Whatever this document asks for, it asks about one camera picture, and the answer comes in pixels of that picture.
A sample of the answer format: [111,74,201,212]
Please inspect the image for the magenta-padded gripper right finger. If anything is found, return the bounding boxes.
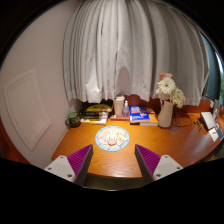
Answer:
[134,143,184,185]

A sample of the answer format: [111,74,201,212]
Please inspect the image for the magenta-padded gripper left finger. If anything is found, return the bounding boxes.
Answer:
[43,143,94,187]

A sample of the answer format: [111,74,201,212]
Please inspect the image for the pink computer mouse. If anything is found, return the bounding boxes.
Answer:
[103,130,123,149]

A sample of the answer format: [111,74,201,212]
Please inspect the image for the round blue-rimmed mouse pad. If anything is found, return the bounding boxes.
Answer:
[95,125,130,152]

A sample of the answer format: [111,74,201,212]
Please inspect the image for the orange book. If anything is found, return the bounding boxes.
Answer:
[139,111,159,127]

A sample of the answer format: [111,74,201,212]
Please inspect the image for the green mug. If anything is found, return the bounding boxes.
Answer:
[64,111,82,129]

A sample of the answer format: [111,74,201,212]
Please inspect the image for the blue book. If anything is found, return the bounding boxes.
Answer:
[129,105,151,124]

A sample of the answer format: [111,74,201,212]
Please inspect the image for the cream ceramic vase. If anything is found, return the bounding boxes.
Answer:
[157,99,175,129]

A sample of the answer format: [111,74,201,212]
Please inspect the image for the red-brown book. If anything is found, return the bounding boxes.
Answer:
[109,113,131,122]

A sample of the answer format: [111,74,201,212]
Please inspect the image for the clear spray bottle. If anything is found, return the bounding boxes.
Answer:
[122,100,130,118]

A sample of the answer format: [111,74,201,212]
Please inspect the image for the yellow and black book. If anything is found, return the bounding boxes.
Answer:
[83,103,113,113]

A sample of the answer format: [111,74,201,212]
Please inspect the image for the white lidded tumbler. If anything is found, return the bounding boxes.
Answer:
[113,94,126,117]

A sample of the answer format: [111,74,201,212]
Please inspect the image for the white box device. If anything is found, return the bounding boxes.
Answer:
[199,111,217,131]

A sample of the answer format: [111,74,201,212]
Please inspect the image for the white flower bunch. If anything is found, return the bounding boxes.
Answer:
[155,72,187,108]

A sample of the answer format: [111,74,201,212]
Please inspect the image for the white curtain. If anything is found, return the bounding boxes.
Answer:
[62,0,211,107]

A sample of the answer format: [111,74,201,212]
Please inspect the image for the black cable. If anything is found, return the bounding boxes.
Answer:
[171,114,198,129]

